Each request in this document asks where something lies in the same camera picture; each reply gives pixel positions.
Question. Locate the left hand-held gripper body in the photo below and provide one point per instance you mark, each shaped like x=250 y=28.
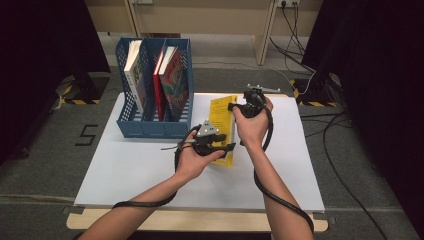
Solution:
x=203 y=145

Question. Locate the person's right hand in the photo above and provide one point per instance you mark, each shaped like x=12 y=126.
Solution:
x=255 y=130

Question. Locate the black striped stand base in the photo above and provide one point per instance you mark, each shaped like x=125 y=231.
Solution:
x=316 y=95
x=85 y=91

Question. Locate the wooden table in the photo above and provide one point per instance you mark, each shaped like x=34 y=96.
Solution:
x=206 y=221

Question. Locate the white wall socket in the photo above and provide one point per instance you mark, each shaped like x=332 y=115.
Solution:
x=288 y=2

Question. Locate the red book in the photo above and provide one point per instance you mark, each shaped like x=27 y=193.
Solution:
x=158 y=90

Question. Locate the white picture-grid book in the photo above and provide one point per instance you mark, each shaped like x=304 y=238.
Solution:
x=133 y=73

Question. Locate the blue plastic file rack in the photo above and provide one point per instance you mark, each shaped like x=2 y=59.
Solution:
x=155 y=128

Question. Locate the beige wooden desk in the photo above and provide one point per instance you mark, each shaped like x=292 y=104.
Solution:
x=206 y=16

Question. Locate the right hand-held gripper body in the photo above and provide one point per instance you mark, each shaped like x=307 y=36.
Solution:
x=255 y=103

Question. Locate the person's left hand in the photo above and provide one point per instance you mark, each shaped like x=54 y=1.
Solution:
x=191 y=165

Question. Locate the blue illustrated book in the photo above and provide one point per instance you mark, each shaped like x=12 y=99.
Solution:
x=175 y=83

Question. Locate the yellow book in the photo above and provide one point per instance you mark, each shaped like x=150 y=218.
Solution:
x=221 y=116

